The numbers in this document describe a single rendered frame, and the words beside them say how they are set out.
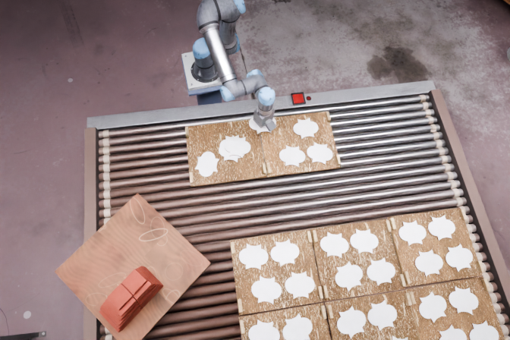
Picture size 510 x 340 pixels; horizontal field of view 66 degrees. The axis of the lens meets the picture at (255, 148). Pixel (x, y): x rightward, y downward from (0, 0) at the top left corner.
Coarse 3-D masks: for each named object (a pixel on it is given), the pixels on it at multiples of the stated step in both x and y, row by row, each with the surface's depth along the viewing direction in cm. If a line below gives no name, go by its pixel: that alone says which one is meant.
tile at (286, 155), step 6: (282, 150) 217; (288, 150) 217; (294, 150) 218; (300, 150) 218; (282, 156) 216; (288, 156) 216; (294, 156) 216; (300, 156) 216; (288, 162) 215; (294, 162) 215; (300, 162) 215
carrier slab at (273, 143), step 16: (320, 112) 228; (288, 128) 223; (320, 128) 225; (272, 144) 219; (288, 144) 220; (304, 144) 220; (320, 144) 221; (272, 160) 216; (304, 160) 217; (272, 176) 213
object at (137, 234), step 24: (120, 216) 189; (144, 216) 190; (96, 240) 185; (120, 240) 185; (144, 240) 186; (168, 240) 186; (72, 264) 180; (96, 264) 180; (120, 264) 181; (144, 264) 182; (168, 264) 182; (192, 264) 183; (72, 288) 176; (96, 288) 177; (168, 288) 178; (96, 312) 173; (144, 312) 174; (120, 336) 170; (144, 336) 172
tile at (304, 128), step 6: (300, 120) 225; (306, 120) 225; (294, 126) 223; (300, 126) 223; (306, 126) 224; (312, 126) 224; (294, 132) 222; (300, 132) 222; (306, 132) 222; (312, 132) 222
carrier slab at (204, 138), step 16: (192, 128) 220; (208, 128) 221; (224, 128) 221; (240, 128) 222; (192, 144) 217; (208, 144) 217; (256, 144) 219; (192, 160) 213; (240, 160) 215; (256, 160) 215; (224, 176) 211; (240, 176) 211; (256, 176) 212
